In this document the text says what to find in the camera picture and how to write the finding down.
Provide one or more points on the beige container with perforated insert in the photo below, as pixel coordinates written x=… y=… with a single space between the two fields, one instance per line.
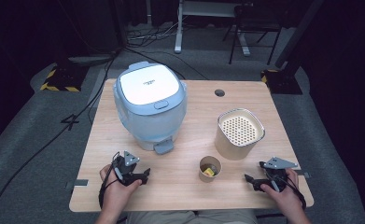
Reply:
x=233 y=146

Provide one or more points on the grey tape piece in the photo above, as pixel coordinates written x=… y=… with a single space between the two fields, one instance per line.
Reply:
x=304 y=174
x=81 y=182

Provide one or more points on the brown paper cup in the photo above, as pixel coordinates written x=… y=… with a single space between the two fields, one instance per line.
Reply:
x=203 y=177

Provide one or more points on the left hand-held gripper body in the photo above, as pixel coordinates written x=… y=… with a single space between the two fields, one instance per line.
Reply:
x=124 y=165

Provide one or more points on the white desk frame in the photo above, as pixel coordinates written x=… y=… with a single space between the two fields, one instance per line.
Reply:
x=179 y=34

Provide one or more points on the person's left hand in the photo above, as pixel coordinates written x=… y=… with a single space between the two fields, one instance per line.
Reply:
x=116 y=194

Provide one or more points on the black chair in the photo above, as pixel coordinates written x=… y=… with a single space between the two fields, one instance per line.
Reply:
x=255 y=26

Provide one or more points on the black yellow striped stand base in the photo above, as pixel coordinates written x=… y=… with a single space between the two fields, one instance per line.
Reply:
x=283 y=84
x=63 y=79

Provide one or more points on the slanted black stand pole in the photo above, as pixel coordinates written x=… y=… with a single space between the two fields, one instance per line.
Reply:
x=298 y=31

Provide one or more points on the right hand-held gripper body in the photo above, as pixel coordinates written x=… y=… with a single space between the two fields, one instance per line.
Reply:
x=276 y=177

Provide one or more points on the small yellow scrap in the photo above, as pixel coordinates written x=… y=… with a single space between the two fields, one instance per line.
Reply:
x=208 y=171

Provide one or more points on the light blue pedal trash bin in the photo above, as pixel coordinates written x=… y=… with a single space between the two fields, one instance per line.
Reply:
x=152 y=119

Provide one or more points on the person's right hand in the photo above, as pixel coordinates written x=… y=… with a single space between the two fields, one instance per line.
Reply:
x=287 y=199

